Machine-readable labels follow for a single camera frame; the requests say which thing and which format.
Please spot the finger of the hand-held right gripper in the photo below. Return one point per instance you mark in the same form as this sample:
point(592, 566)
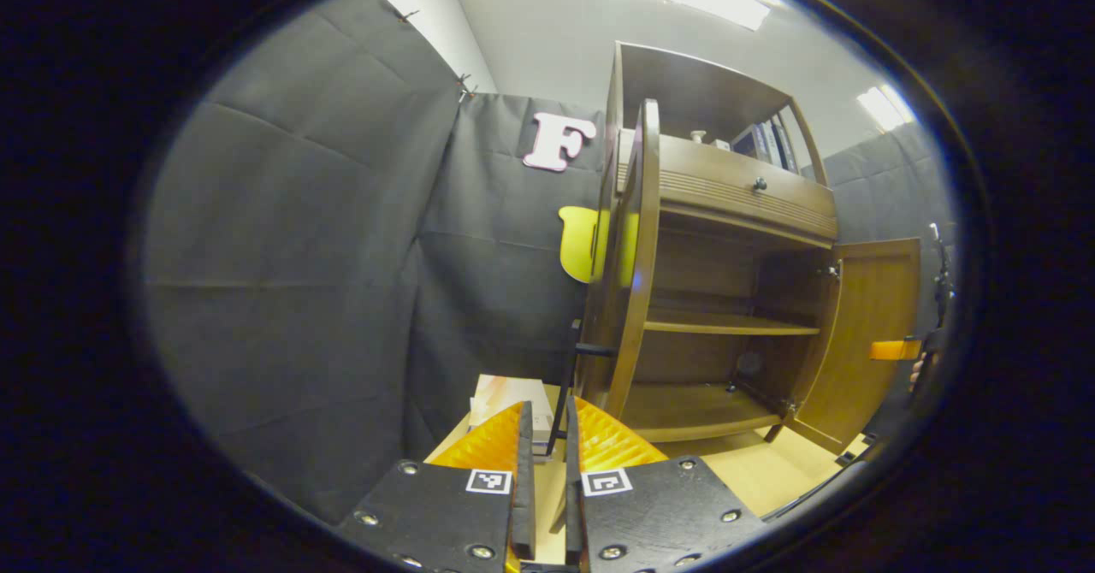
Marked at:
point(894, 350)

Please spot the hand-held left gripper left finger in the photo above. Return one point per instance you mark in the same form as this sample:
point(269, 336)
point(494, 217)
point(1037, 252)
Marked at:
point(523, 505)

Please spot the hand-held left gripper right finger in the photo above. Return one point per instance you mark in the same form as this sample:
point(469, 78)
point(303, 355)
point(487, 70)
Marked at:
point(573, 513)

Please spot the wooden shoe cabinet door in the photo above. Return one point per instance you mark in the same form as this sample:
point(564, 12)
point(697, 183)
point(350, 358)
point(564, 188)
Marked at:
point(864, 325)
point(637, 299)

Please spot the wooden double-door shoe cabinet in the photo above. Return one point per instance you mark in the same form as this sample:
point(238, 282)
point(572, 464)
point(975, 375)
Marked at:
point(727, 325)

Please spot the wooden cabinet drawer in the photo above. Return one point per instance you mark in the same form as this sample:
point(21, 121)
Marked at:
point(727, 184)

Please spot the thick white cover book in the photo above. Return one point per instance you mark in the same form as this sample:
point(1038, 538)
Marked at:
point(500, 393)

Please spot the small ceiling light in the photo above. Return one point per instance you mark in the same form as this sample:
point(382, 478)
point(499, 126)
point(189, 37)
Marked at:
point(885, 107)

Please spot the grey spine book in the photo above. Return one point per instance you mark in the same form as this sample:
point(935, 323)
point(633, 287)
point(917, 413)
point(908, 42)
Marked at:
point(767, 143)

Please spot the black backdrop cloth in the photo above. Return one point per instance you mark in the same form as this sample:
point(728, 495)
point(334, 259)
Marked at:
point(299, 256)

